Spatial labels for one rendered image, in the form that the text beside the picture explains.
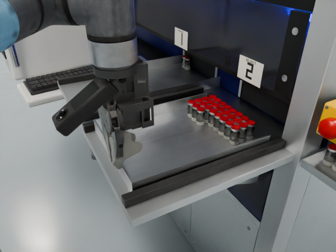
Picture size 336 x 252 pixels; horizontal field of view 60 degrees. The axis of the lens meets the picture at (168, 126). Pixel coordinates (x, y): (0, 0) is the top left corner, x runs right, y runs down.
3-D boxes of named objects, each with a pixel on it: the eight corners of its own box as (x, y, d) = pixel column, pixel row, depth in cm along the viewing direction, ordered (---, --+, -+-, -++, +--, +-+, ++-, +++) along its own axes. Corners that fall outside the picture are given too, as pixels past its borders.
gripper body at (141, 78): (155, 129, 53) (153, 65, 46) (109, 142, 49) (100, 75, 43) (138, 111, 58) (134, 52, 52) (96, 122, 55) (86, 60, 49)
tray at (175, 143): (205, 103, 88) (206, 92, 86) (267, 147, 69) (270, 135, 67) (95, 131, 75) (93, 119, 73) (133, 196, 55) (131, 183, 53)
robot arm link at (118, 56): (95, 46, 41) (80, 33, 47) (99, 77, 43) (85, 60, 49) (144, 39, 44) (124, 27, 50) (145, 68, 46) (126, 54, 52)
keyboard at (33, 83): (112, 64, 139) (111, 59, 138) (126, 73, 129) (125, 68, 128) (23, 83, 120) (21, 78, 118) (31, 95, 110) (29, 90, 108)
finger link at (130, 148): (146, 169, 57) (144, 129, 53) (118, 179, 55) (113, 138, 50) (140, 160, 60) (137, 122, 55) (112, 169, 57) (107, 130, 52)
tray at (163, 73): (181, 63, 119) (181, 54, 117) (219, 86, 99) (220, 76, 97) (99, 78, 105) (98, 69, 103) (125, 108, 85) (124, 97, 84)
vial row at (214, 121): (199, 111, 83) (200, 97, 81) (240, 144, 70) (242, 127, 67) (192, 113, 82) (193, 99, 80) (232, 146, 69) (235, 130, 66)
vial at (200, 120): (201, 120, 79) (202, 105, 76) (205, 124, 77) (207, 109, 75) (194, 122, 78) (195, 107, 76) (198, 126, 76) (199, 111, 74)
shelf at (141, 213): (175, 64, 123) (175, 59, 122) (315, 151, 71) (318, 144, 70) (58, 86, 104) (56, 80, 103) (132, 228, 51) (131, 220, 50)
